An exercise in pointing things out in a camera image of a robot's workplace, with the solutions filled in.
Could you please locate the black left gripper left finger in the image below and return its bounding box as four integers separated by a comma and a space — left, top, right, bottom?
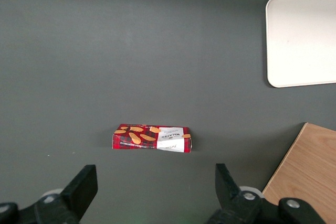
0, 164, 98, 224

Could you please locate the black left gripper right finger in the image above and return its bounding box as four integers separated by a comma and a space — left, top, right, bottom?
207, 163, 326, 224

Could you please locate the red tartan cookie box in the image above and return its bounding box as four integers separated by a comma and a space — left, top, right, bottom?
112, 123, 194, 154

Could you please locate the cream plastic tray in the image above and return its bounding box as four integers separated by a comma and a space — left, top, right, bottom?
265, 0, 336, 88

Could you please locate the wooden drawer cabinet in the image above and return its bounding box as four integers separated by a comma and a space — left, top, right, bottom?
262, 122, 336, 224

